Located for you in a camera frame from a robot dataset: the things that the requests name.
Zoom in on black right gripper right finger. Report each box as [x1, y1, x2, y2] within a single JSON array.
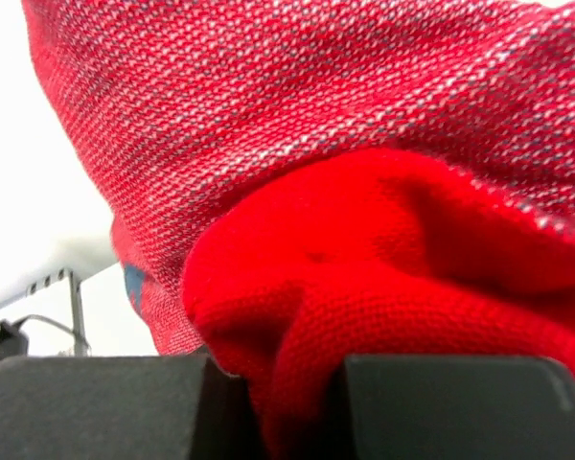
[[325, 355, 575, 460]]

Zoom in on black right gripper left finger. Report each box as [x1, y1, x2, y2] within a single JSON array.
[[0, 354, 264, 459]]

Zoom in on red patterned pillowcase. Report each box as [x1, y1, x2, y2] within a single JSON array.
[[23, 1, 575, 459]]

